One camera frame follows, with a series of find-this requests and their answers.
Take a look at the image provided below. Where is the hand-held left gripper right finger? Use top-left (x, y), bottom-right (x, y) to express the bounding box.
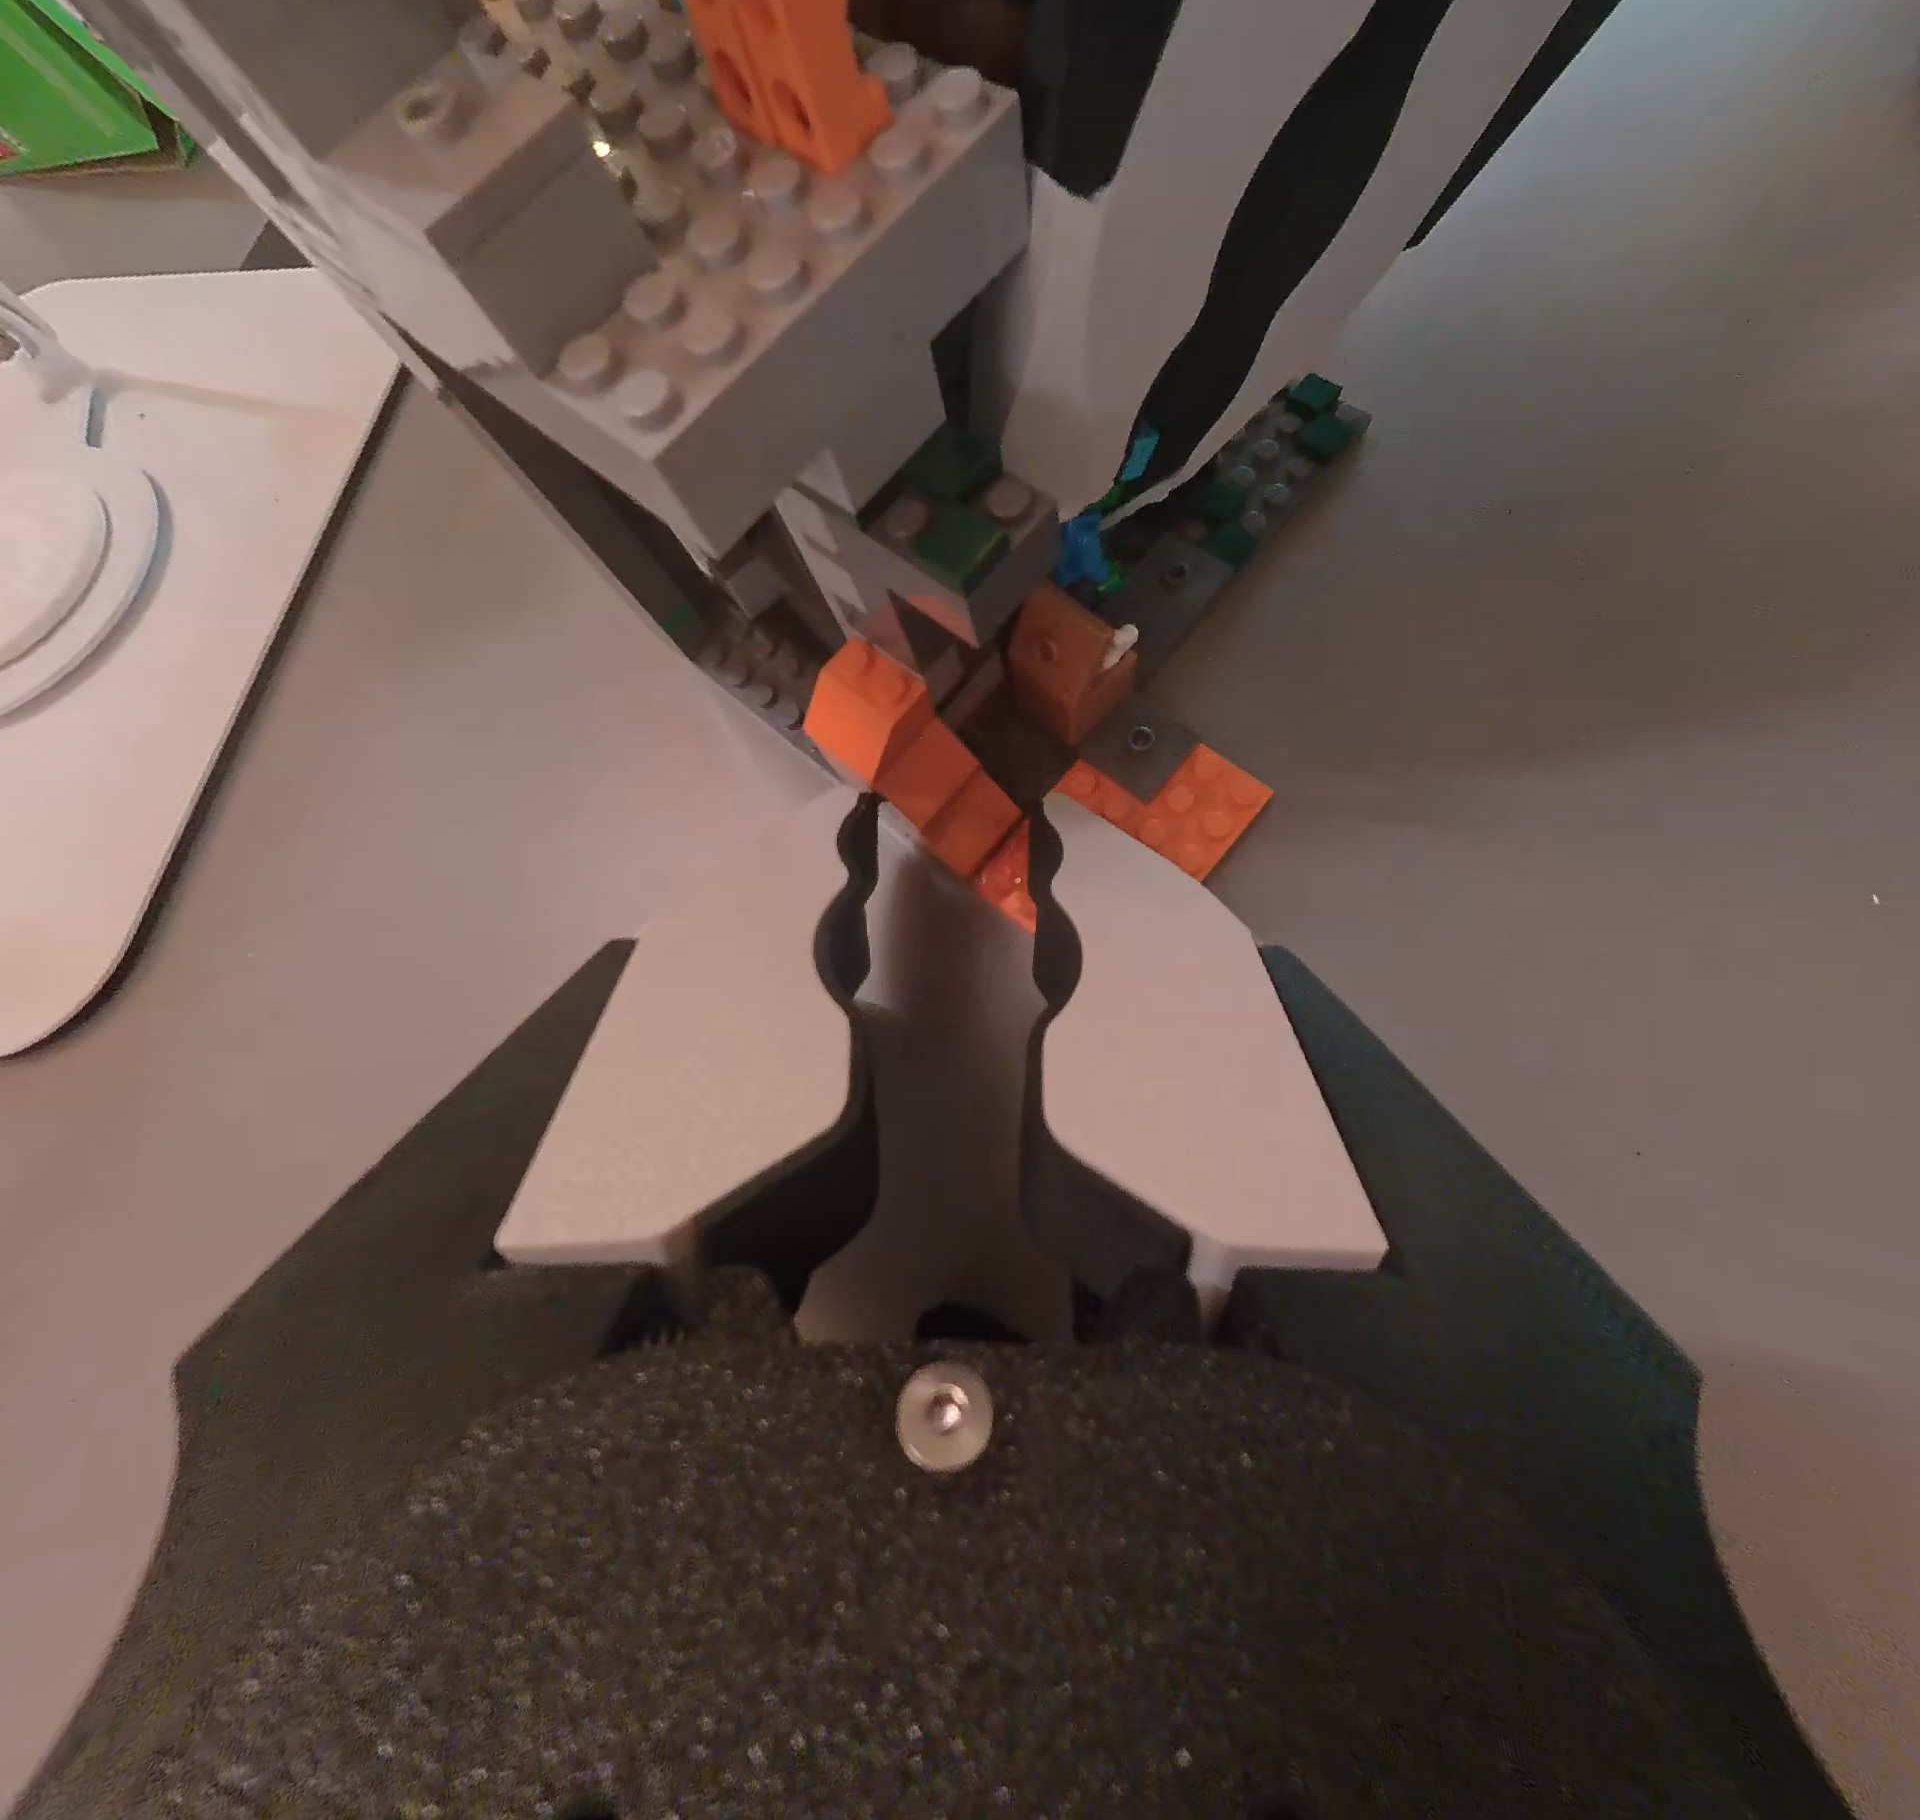
top-left (1025, 800), bottom-right (1390, 1341)

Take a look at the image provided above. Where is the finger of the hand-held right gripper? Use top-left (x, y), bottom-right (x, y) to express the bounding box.
top-left (993, 0), bottom-right (1502, 484)
top-left (1152, 0), bottom-right (1698, 491)

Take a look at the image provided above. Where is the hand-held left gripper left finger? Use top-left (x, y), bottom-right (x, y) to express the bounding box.
top-left (493, 788), bottom-right (877, 1313)

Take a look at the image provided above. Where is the teal-headed toy figure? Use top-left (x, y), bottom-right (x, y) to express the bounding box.
top-left (1056, 416), bottom-right (1162, 599)

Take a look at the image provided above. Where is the toy brick building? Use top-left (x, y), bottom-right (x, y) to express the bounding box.
top-left (29, 0), bottom-right (1375, 938)

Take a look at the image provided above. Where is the orange toy minifigure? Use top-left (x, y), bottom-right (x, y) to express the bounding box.
top-left (630, 0), bottom-right (894, 174)

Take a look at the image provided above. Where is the white book stand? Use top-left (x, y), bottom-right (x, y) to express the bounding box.
top-left (0, 267), bottom-right (407, 1061)

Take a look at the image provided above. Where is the green toy box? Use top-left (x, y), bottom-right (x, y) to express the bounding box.
top-left (0, 0), bottom-right (197, 179)

